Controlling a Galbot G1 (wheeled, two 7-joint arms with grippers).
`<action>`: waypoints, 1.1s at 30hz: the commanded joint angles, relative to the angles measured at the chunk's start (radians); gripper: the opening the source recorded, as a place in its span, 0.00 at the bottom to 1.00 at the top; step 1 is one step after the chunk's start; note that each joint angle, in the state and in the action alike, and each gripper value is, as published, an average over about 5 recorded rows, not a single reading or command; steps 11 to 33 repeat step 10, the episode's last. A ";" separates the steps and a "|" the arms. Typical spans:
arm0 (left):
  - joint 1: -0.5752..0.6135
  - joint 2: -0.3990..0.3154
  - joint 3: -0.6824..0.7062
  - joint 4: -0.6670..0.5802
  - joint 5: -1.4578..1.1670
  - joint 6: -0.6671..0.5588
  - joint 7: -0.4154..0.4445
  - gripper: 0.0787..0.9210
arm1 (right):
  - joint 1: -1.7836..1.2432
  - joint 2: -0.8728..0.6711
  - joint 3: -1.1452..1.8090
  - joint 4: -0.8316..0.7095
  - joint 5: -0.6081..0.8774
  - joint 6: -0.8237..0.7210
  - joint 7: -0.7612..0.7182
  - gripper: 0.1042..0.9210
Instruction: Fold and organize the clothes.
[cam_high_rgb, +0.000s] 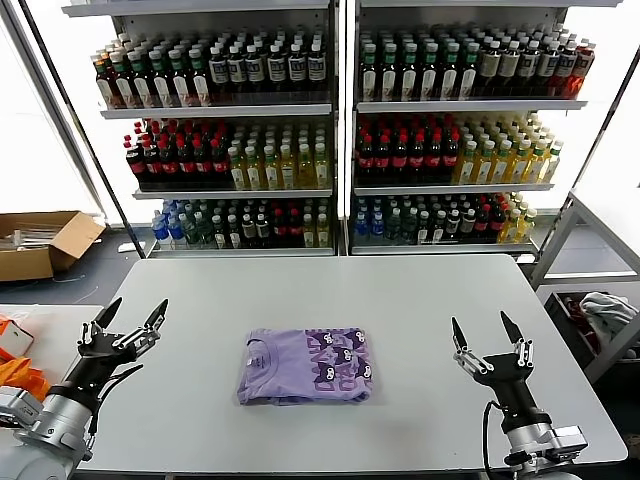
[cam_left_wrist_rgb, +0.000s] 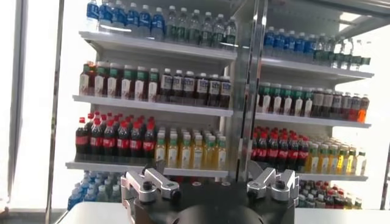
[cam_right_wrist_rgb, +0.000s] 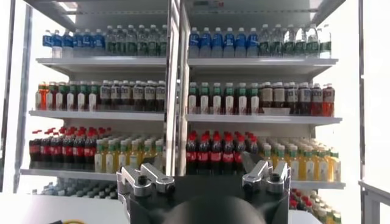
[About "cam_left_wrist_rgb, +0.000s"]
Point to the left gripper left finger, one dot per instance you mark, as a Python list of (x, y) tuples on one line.
[(161, 185)]

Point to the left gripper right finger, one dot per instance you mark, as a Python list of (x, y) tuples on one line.
[(268, 182)]

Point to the cola bottle red cap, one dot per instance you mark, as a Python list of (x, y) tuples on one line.
[(96, 142), (293, 154), (339, 201), (329, 201), (255, 150), (262, 151), (123, 144), (82, 141), (282, 153), (136, 145), (109, 143), (149, 146), (303, 155), (272, 152)]

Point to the small dark bottle white label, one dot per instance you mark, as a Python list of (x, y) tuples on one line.
[(302, 201)]

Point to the green label clear bottle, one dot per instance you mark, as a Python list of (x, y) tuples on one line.
[(365, 60), (346, 58), (182, 29), (207, 32), (338, 56), (320, 51), (231, 36), (329, 54), (355, 59), (115, 193), (218, 33), (102, 194), (170, 27), (194, 30)]

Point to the small dark bottle brown label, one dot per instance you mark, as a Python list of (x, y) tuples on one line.
[(320, 201), (311, 201)]

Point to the grey metal shelf board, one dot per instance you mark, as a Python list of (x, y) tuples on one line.
[(158, 45), (332, 177), (317, 68), (152, 106), (106, 166), (314, 120)]

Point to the blue label water bottle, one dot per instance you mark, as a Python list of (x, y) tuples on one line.
[(290, 45), (158, 23), (89, 194), (92, 13), (119, 16), (300, 47), (145, 21), (279, 44), (74, 199), (310, 48), (270, 42), (132, 19), (105, 15)]

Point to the dark bottle beige label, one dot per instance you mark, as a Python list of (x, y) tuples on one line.
[(317, 103), (327, 104)]

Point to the grey metal drink shelf rack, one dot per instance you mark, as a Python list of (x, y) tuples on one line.
[(259, 76), (240, 91)]

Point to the dark drink bottle white cap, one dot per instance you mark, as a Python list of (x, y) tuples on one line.
[(355, 108), (202, 89), (336, 105), (189, 87), (165, 85), (214, 90), (225, 91), (346, 106), (177, 86)]

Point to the orange tea bottle white label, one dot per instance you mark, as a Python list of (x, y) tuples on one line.
[(363, 111), (86, 82)]

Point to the dark window frame bar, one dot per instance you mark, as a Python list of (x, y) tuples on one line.
[(55, 106)]

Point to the grey window frame bar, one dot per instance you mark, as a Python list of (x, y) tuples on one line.
[(17, 91)]

